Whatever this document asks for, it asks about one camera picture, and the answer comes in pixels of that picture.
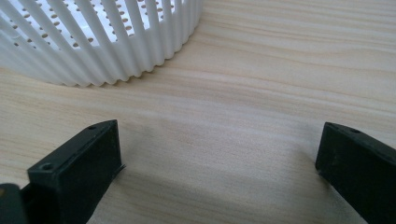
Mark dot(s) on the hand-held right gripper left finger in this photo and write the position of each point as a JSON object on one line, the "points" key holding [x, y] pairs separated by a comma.
{"points": [[74, 174]]}

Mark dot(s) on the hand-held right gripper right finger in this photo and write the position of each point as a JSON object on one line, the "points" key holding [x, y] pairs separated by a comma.
{"points": [[361, 168]]}

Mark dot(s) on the white plastic basket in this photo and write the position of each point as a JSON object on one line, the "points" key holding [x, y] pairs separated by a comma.
{"points": [[93, 40]]}

